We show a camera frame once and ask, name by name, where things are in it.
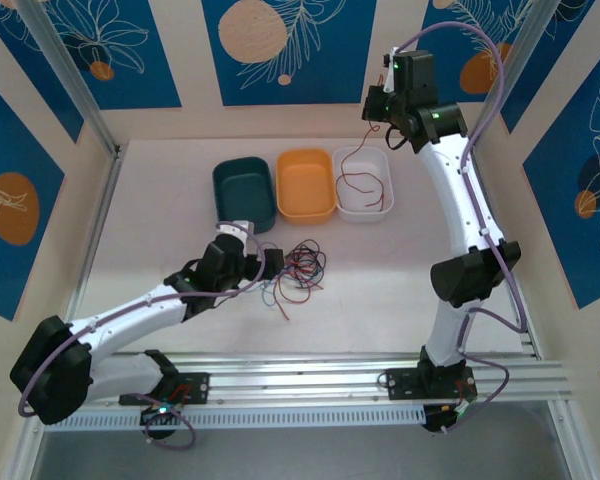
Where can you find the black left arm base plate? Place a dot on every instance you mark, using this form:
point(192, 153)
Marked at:
point(200, 387)

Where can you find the white plastic bin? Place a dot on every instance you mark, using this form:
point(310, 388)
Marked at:
point(362, 197)

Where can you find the aluminium side rail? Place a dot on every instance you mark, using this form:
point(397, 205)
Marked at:
point(105, 200)
point(530, 345)

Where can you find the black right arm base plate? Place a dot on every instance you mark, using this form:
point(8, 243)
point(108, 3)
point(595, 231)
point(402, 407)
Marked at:
point(400, 385)

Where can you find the black controller board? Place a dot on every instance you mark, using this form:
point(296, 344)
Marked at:
point(437, 420)
point(152, 415)

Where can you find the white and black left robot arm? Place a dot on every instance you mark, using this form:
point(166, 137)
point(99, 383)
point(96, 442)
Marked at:
point(130, 320)

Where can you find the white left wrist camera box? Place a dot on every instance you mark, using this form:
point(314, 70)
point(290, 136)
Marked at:
point(235, 232)

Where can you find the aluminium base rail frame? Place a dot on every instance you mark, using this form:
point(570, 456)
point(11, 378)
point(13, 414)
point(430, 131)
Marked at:
point(290, 380)

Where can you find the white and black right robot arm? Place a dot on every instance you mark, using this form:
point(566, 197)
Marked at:
point(455, 190)

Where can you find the dark green plastic bin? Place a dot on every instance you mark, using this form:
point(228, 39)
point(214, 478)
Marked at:
point(242, 197)

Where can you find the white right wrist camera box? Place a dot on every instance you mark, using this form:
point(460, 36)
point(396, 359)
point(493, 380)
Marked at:
point(391, 70)

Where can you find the aluminium corner post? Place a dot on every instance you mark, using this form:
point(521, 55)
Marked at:
point(520, 75)
point(72, 75)

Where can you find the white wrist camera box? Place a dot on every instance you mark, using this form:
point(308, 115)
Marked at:
point(235, 232)
point(391, 70)

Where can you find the orange plastic bin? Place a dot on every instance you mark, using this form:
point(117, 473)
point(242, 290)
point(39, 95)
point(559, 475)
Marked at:
point(305, 187)

